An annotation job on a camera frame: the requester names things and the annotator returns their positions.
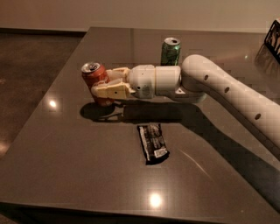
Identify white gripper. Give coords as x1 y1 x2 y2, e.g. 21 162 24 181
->
91 65 155 99

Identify red coke can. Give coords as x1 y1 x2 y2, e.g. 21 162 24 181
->
81 61 113 107

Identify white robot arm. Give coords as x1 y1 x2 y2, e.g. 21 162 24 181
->
90 54 280 158

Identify green soda can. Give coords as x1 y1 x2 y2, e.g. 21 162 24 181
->
161 37 181 66

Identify black snack bar wrapper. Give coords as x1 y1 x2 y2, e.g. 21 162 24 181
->
137 123 170 165

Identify black wire basket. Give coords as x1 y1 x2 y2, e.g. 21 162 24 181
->
264 18 280 63

